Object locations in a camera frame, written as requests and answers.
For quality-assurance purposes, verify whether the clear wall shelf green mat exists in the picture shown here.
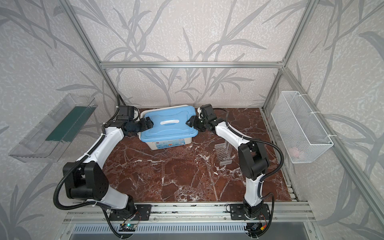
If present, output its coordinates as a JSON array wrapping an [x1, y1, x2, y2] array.
[[9, 94, 98, 163]]

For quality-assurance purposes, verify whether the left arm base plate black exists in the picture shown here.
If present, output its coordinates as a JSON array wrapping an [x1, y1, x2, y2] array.
[[109, 204, 152, 221]]

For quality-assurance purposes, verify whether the white wire mesh basket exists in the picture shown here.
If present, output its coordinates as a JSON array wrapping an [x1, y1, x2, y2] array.
[[271, 91, 334, 164]]

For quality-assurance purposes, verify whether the green circuit board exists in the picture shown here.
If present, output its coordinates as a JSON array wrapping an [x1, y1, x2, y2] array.
[[119, 224, 138, 232]]

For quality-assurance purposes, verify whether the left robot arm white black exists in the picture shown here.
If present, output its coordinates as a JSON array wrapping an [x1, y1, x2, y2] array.
[[53, 96, 154, 216]]

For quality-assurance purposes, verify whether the right circuit board with wires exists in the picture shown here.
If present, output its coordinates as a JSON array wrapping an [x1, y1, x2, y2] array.
[[245, 223, 268, 234]]

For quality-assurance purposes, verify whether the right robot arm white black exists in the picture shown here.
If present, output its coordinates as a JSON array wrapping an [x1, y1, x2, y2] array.
[[186, 104, 285, 219]]

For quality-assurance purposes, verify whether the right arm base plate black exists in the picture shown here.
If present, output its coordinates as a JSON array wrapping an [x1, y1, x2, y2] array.
[[226, 203, 271, 221]]

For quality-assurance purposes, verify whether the white plastic storage bin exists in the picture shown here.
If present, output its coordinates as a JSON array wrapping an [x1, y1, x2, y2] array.
[[141, 133, 198, 150]]

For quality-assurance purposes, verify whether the clear acrylic test tube rack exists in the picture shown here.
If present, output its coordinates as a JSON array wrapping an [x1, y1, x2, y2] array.
[[215, 141, 233, 166]]

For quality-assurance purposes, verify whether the blue plastic bin lid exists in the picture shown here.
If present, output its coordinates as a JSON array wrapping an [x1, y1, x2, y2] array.
[[140, 105, 198, 143]]

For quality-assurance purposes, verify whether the pink object in basket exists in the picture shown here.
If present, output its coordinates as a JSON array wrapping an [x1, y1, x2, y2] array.
[[289, 147, 304, 159]]

